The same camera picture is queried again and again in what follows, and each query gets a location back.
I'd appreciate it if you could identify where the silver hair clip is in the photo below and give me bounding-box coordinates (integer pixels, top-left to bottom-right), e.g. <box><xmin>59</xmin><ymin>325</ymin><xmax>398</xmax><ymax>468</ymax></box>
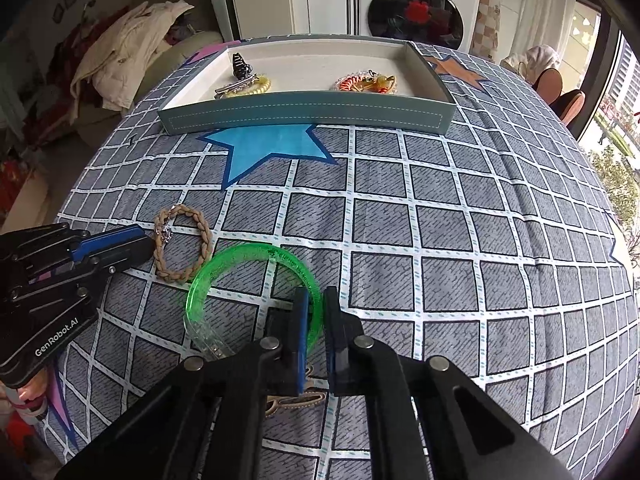
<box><xmin>214</xmin><ymin>74</ymin><xmax>261</xmax><ymax>99</ymax></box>

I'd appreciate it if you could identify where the yellow spiral hair tie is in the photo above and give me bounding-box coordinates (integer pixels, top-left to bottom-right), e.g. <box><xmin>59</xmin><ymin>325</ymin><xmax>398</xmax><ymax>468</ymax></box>
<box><xmin>234</xmin><ymin>75</ymin><xmax>272</xmax><ymax>97</ymax></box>

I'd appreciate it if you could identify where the beige jacket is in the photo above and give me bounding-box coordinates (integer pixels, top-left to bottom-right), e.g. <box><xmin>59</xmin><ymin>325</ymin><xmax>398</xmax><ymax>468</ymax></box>
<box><xmin>70</xmin><ymin>1</ymin><xmax>195</xmax><ymax>112</ymax></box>

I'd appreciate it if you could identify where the yellow beaded bracelet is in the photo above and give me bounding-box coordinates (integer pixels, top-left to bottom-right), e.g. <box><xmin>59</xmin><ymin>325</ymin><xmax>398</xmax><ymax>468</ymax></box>
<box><xmin>366</xmin><ymin>70</ymin><xmax>397</xmax><ymax>94</ymax></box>

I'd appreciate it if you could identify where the white cloth on chair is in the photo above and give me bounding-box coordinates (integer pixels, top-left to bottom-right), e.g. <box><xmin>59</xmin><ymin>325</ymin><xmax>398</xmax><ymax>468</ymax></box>
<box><xmin>501</xmin><ymin>45</ymin><xmax>561</xmax><ymax>84</ymax></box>

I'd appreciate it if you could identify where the black hair claw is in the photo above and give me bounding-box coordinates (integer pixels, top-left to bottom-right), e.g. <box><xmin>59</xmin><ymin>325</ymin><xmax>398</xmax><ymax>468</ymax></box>
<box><xmin>229</xmin><ymin>52</ymin><xmax>254</xmax><ymax>81</ymax></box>

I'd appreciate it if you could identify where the grey checked star tablecloth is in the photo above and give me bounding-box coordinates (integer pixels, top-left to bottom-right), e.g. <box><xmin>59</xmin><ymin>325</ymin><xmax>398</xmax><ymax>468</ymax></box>
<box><xmin>49</xmin><ymin>35</ymin><xmax>640</xmax><ymax>480</ymax></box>

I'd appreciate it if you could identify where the beige hair clip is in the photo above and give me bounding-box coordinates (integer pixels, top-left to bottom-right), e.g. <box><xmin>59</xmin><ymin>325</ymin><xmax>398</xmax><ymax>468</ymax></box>
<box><xmin>264</xmin><ymin>366</ymin><xmax>327</xmax><ymax>417</ymax></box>

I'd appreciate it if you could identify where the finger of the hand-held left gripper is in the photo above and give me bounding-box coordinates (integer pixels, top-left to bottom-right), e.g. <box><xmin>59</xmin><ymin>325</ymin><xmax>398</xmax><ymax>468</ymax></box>
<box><xmin>75</xmin><ymin>236</ymin><xmax>154</xmax><ymax>282</ymax></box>
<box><xmin>69</xmin><ymin>223</ymin><xmax>147</xmax><ymax>264</ymax></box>

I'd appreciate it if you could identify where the green sofa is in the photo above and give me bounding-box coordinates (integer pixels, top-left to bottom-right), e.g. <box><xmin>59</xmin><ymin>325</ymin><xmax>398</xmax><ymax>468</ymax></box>
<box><xmin>74</xmin><ymin>30</ymin><xmax>224</xmax><ymax>147</ymax></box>

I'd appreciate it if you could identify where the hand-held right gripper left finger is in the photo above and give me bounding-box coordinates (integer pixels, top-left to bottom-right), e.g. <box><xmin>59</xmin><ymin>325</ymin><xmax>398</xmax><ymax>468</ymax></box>
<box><xmin>54</xmin><ymin>287</ymin><xmax>311</xmax><ymax>480</ymax></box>

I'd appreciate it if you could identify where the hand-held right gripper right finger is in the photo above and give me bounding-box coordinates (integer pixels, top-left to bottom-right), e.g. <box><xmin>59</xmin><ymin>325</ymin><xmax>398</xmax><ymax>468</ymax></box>
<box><xmin>324</xmin><ymin>286</ymin><xmax>572</xmax><ymax>480</ymax></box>

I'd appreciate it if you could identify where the red clothes pile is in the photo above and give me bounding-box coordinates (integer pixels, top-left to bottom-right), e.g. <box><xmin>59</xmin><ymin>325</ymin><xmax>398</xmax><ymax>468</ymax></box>
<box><xmin>22</xmin><ymin>20</ymin><xmax>128</xmax><ymax>137</ymax></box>

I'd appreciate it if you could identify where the brown braided bracelet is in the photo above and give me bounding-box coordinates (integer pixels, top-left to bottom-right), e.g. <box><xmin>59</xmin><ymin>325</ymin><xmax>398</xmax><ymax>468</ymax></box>
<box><xmin>153</xmin><ymin>204</ymin><xmax>213</xmax><ymax>281</ymax></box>

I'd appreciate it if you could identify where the brown chair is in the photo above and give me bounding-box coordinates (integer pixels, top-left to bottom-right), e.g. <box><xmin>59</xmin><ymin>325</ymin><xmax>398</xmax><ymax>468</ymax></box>
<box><xmin>536</xmin><ymin>67</ymin><xmax>563</xmax><ymax>106</ymax></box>
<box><xmin>555</xmin><ymin>89</ymin><xmax>586</xmax><ymax>127</ymax></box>

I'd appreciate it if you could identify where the green translucent bangle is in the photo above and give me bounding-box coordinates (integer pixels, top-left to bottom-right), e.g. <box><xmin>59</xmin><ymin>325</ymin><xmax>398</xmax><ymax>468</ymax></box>
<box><xmin>184</xmin><ymin>243</ymin><xmax>324</xmax><ymax>362</ymax></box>

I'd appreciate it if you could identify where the orange spiral hair tie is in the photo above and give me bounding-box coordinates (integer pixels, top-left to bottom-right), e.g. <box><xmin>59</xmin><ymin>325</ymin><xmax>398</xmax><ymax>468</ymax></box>
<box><xmin>332</xmin><ymin>74</ymin><xmax>372</xmax><ymax>93</ymax></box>

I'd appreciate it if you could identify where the person's left hand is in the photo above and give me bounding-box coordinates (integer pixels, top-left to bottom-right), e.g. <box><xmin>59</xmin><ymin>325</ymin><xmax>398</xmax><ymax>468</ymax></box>
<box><xmin>7</xmin><ymin>364</ymin><xmax>53</xmax><ymax>413</ymax></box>

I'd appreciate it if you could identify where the white washing machine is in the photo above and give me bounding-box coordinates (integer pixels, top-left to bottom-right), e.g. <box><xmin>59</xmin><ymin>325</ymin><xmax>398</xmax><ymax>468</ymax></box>
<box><xmin>357</xmin><ymin>0</ymin><xmax>481</xmax><ymax>54</ymax></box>

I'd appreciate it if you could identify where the grey-blue tray box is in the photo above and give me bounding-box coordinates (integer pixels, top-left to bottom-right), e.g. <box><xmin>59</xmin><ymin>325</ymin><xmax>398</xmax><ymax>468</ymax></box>
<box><xmin>158</xmin><ymin>35</ymin><xmax>457</xmax><ymax>136</ymax></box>

